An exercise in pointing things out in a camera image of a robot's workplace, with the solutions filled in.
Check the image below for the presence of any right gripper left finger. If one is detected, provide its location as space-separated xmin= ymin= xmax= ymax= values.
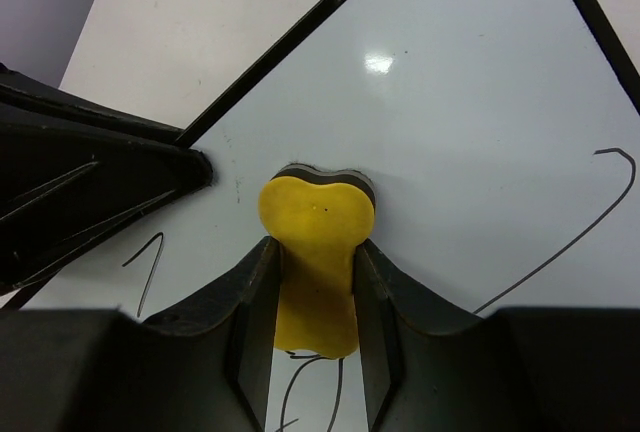
xmin=143 ymin=237 xmax=280 ymax=431

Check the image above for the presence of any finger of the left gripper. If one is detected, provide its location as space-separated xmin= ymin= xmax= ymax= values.
xmin=1 ymin=67 xmax=214 ymax=294

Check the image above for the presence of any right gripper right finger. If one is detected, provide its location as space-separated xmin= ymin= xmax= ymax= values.
xmin=353 ymin=241 xmax=481 ymax=430

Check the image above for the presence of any yellow bone-shaped eraser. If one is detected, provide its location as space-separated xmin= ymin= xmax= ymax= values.
xmin=258 ymin=163 xmax=376 ymax=359

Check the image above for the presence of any black framed whiteboard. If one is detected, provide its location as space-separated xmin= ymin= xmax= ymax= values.
xmin=1 ymin=0 xmax=639 ymax=431

